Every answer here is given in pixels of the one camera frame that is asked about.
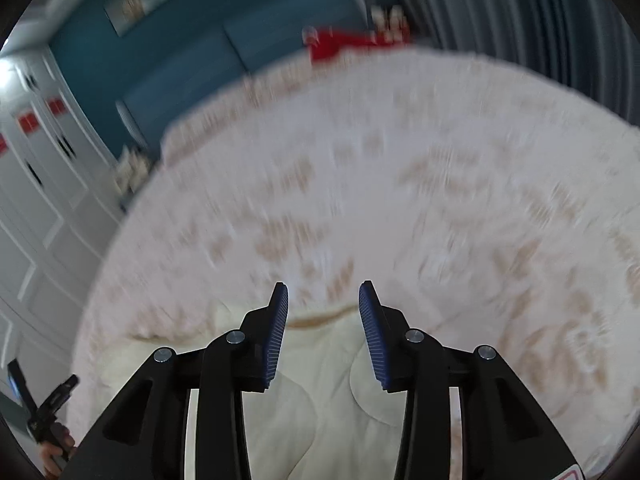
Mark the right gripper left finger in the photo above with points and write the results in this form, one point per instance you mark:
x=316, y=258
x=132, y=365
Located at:
x=142, y=432

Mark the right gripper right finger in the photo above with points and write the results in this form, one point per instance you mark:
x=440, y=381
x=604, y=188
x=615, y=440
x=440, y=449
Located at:
x=506, y=434

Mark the cream quilted jacket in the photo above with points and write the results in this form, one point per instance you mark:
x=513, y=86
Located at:
x=324, y=415

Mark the pile of cream clothes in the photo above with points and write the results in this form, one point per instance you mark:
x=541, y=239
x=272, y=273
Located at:
x=132, y=170

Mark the left hand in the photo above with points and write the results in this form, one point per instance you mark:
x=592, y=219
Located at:
x=49, y=452

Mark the white wardrobe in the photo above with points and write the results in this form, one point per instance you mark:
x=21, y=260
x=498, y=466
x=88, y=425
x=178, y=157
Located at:
x=59, y=213

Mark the pink floral bedspread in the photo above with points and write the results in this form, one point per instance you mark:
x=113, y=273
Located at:
x=488, y=204

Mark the blue-grey curtain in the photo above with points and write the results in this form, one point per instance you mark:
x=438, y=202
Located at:
x=586, y=45

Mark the plush toy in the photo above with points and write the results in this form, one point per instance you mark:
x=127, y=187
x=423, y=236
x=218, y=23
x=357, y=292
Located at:
x=390, y=25

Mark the red garment on bed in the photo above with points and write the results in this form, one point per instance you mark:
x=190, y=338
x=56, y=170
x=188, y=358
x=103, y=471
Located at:
x=327, y=43

